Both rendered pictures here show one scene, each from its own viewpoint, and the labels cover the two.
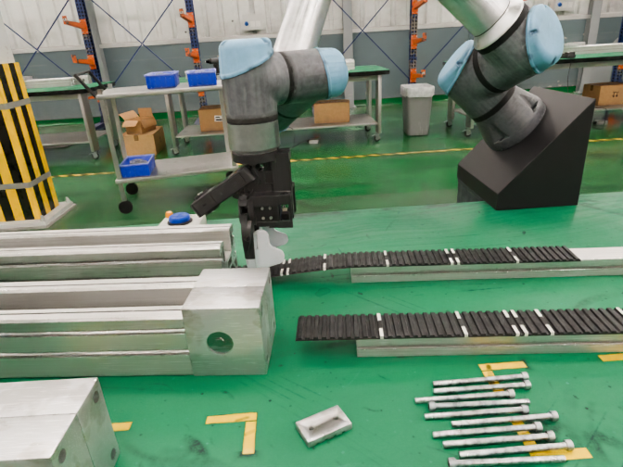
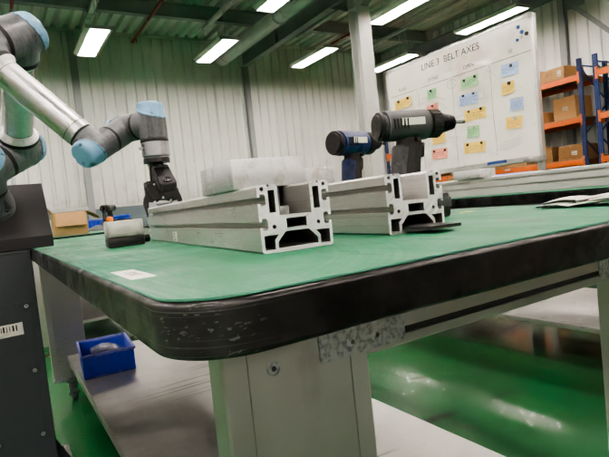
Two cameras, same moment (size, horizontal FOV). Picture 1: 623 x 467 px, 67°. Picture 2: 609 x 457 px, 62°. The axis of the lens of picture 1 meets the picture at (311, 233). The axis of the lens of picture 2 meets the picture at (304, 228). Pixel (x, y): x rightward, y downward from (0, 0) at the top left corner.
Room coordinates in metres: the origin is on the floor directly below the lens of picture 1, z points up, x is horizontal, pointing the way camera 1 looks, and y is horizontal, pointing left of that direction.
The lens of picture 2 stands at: (1.06, 1.50, 0.84)
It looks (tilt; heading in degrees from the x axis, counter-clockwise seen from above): 3 degrees down; 240
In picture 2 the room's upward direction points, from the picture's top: 6 degrees counter-clockwise
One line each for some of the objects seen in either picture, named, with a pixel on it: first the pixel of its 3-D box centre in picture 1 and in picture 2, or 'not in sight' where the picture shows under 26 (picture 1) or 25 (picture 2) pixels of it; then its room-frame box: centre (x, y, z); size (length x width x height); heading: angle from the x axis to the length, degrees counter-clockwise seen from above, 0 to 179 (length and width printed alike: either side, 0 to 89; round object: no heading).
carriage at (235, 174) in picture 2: not in sight; (250, 186); (0.74, 0.79, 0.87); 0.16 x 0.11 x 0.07; 86
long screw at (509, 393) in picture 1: (464, 397); not in sight; (0.39, -0.15, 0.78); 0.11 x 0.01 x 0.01; 90
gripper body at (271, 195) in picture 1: (264, 188); (159, 180); (0.69, 0.07, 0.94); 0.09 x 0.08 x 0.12; 86
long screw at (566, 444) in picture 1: (515, 449); not in sight; (0.32, -0.18, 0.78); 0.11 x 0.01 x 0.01; 91
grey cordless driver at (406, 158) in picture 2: not in sight; (424, 163); (0.33, 0.73, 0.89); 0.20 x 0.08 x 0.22; 165
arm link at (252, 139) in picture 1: (254, 135); (154, 150); (0.70, 0.08, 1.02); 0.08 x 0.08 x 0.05
